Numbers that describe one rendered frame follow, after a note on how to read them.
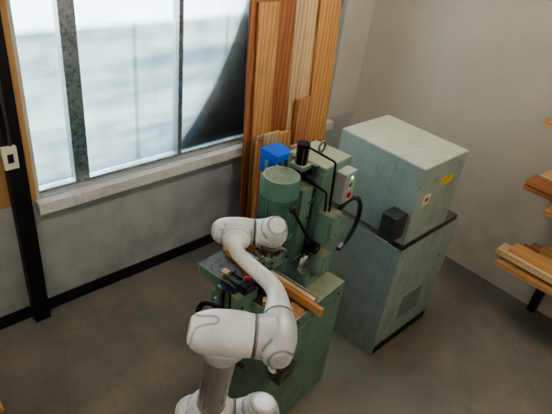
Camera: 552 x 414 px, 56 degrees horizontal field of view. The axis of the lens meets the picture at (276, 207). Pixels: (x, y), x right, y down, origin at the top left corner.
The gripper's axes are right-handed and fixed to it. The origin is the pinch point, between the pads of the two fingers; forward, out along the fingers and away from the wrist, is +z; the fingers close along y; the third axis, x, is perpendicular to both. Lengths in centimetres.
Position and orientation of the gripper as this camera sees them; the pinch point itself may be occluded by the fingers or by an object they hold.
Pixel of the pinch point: (268, 256)
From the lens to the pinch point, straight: 232.5
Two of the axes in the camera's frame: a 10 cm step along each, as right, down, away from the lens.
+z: -0.9, 3.7, 9.2
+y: 9.9, 1.0, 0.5
